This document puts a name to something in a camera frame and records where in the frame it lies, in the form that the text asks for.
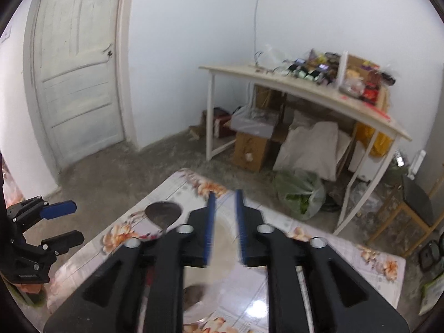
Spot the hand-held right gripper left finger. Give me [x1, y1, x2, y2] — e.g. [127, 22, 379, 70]
[43, 191, 216, 333]

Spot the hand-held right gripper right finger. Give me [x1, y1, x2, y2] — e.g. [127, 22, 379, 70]
[236, 190, 406, 333]

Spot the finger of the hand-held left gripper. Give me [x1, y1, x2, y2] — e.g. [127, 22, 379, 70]
[7, 197, 77, 226]
[21, 231, 85, 259]

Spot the green vegetable bag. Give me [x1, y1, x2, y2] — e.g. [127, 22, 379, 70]
[272, 169, 327, 221]

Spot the floral tablecloth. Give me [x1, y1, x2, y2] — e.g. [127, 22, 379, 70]
[47, 168, 406, 333]

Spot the brown cardboard box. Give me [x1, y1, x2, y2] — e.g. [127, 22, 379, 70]
[233, 130, 272, 173]

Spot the white sack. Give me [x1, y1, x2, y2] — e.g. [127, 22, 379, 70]
[273, 121, 340, 181]

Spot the dark red box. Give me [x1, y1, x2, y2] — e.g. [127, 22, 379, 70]
[211, 107, 234, 140]

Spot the grey plastic bag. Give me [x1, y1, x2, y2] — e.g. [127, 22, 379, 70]
[230, 106, 279, 140]

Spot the white door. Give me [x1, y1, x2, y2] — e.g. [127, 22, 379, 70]
[24, 0, 128, 171]

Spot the white box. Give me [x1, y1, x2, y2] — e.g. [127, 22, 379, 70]
[349, 142, 383, 183]

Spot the white desk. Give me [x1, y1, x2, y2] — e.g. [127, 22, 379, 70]
[198, 64, 413, 236]

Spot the yellow plastic bag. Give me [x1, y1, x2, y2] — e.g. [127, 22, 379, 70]
[357, 123, 394, 157]

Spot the grey-green sack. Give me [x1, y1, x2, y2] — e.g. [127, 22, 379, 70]
[385, 155, 410, 185]

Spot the clear plastic bag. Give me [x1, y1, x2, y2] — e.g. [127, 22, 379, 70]
[263, 44, 289, 67]

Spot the wooden chair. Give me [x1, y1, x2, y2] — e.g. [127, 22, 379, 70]
[368, 175, 444, 254]

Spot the black rice cooker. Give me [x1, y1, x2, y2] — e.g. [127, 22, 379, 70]
[418, 239, 442, 271]

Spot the cardboard box with snacks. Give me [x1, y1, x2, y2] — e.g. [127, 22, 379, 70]
[347, 55, 381, 79]

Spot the green printed bag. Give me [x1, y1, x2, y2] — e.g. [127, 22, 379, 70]
[419, 274, 444, 317]

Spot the white wall cable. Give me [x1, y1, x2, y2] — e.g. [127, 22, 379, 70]
[253, 0, 261, 64]

